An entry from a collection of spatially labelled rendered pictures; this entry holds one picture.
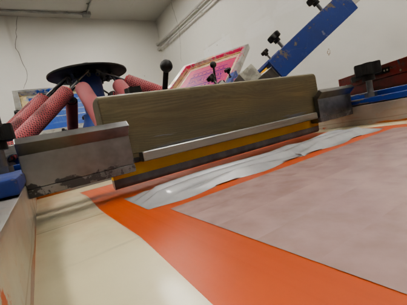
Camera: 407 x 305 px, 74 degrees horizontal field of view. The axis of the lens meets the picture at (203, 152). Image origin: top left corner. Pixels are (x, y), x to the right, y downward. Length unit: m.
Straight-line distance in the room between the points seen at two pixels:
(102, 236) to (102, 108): 0.15
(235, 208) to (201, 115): 0.19
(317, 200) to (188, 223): 0.07
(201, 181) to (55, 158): 0.13
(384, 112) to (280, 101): 0.19
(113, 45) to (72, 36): 0.59
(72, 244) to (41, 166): 0.11
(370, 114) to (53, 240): 0.50
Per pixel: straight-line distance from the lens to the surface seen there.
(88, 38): 4.86
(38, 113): 0.95
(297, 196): 0.17
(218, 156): 0.36
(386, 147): 0.30
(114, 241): 0.17
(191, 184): 0.25
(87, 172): 0.28
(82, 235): 0.20
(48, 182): 0.28
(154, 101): 0.31
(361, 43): 2.53
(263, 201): 0.17
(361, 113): 0.56
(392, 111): 0.54
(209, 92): 0.35
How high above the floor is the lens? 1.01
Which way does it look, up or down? 5 degrees down
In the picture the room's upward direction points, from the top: 12 degrees counter-clockwise
